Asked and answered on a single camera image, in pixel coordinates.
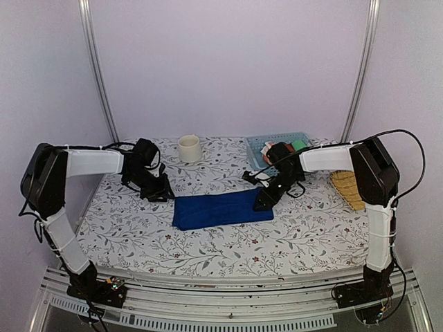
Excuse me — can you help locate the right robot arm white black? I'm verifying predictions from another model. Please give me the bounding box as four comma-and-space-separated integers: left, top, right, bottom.
253, 138, 399, 273

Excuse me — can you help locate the cream ceramic cup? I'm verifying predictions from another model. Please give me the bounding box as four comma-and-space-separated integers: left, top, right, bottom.
178, 134, 202, 163

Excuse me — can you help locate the light blue plastic basket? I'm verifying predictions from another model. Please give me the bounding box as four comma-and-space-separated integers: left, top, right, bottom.
245, 132, 312, 171

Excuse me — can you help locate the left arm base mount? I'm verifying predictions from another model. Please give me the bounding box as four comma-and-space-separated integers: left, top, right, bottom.
66, 273, 127, 308

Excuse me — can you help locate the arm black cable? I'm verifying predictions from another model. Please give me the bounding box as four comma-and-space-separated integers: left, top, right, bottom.
19, 141, 162, 243
248, 129, 426, 208

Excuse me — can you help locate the right aluminium frame post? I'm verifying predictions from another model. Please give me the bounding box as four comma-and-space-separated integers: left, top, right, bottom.
340, 0, 380, 142

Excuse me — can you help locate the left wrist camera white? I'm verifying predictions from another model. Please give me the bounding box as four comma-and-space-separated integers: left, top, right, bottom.
152, 163, 166, 178

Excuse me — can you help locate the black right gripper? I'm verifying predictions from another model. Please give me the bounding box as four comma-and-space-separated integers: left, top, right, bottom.
253, 170, 302, 211

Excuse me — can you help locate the front aluminium rail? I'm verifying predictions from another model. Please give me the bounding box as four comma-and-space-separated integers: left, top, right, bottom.
29, 268, 434, 331

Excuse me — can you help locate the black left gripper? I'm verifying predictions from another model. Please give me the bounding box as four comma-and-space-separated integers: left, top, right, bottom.
125, 167, 176, 202

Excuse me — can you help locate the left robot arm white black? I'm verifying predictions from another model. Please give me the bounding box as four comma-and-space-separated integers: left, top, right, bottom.
19, 138, 175, 300

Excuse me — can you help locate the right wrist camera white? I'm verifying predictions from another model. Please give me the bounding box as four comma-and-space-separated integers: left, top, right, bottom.
242, 171, 272, 187

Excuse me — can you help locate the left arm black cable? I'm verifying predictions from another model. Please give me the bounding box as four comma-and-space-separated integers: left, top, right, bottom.
19, 141, 162, 243

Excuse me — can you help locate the left aluminium frame post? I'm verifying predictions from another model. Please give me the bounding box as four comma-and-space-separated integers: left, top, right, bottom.
78, 0, 119, 142

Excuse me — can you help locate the yellow bamboo tray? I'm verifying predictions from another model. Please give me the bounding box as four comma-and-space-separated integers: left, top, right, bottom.
329, 171, 365, 211

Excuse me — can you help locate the orange bunny pattern towel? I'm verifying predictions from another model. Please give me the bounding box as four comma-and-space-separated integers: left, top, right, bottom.
260, 142, 277, 165

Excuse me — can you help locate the blue towel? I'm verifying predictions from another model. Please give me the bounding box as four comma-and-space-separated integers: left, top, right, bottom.
172, 188, 274, 231

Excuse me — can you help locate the aluminium frame post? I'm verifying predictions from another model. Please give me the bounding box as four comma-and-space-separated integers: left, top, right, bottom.
340, 0, 380, 142
78, 0, 119, 142

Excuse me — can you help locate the green rolled towel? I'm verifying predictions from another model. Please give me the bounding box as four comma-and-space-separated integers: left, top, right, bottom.
291, 140, 309, 152

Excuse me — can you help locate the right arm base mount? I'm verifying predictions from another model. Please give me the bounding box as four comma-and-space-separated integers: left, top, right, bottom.
332, 273, 394, 308

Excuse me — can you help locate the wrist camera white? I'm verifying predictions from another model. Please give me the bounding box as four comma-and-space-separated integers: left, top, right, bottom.
242, 171, 272, 187
152, 163, 166, 178

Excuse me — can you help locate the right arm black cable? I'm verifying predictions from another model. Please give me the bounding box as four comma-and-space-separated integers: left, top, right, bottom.
248, 129, 426, 208

